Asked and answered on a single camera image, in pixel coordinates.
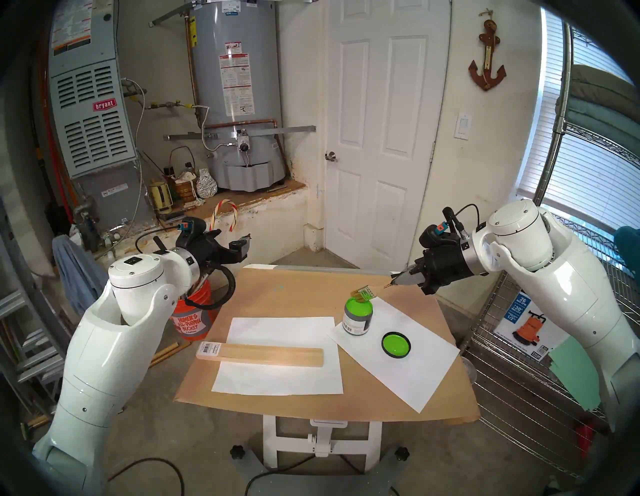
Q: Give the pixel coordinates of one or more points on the wooden chip paint brush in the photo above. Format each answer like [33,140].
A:
[367,293]

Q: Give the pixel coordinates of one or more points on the foil wrapped object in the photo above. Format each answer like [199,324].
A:
[206,185]

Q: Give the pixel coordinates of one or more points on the wooden sticks bundle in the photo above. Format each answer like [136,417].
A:
[167,354]

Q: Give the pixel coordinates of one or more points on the blue cloth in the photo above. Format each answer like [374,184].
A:
[77,272]

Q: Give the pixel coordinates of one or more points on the white light switch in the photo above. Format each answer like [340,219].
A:
[463,126]

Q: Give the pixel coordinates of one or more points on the aluminium ladder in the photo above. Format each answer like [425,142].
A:
[30,345]

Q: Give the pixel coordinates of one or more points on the dark teal fabric object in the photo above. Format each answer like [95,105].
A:
[629,247]

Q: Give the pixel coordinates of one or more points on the brown hardboard table cover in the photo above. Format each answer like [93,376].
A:
[300,295]

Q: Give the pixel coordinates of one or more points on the white water heater platform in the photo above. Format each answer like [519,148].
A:
[270,220]

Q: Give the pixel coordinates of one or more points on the teal folded cushion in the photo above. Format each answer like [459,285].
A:
[595,120]

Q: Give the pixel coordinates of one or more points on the white panel door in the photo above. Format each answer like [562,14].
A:
[385,125]

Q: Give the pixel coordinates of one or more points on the rusty anchor wall decoration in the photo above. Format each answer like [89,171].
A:
[486,70]

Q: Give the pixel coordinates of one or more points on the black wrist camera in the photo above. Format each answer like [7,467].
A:
[432,235]
[192,227]

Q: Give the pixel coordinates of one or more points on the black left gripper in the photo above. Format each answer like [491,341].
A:
[210,252]

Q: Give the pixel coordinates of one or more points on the black lid with green paint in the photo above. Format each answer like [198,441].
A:
[396,346]

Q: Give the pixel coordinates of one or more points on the grey bryant furnace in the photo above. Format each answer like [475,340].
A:
[92,115]

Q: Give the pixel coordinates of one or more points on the grey water heater tank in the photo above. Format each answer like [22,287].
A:
[235,75]

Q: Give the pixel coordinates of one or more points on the light green paper sheet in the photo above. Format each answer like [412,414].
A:
[575,375]

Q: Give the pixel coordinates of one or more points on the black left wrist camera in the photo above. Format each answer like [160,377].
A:
[192,227]

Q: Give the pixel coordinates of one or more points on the green paint sample jar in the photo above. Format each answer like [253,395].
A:
[357,317]

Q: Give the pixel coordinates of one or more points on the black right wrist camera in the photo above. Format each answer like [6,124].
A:
[432,235]

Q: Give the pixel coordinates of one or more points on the olive folded cushion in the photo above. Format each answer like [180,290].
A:
[605,85]

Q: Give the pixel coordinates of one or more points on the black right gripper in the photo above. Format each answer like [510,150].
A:
[450,265]

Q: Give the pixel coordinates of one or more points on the tan board table top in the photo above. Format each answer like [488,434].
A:
[322,440]

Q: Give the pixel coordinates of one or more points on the striped candy cane decoration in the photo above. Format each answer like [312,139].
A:
[234,215]

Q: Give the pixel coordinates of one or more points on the light wood plank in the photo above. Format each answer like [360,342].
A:
[270,355]

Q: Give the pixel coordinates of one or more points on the yellow gas pipe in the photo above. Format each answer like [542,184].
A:
[165,105]

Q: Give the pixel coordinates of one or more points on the utility pump box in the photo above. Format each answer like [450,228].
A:
[525,327]

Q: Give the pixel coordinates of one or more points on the white paper sheet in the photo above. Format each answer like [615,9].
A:
[410,385]
[280,380]

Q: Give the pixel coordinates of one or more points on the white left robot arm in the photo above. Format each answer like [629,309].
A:
[110,350]

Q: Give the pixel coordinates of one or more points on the white window blinds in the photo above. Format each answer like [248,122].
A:
[585,170]

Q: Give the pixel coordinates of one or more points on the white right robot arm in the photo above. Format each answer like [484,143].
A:
[560,295]

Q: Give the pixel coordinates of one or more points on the red plastic object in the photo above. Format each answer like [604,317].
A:
[584,440]

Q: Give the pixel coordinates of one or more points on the clear glass bowl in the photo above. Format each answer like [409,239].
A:
[470,370]

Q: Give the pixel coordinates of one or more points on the orange plastic bucket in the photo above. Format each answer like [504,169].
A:
[192,320]

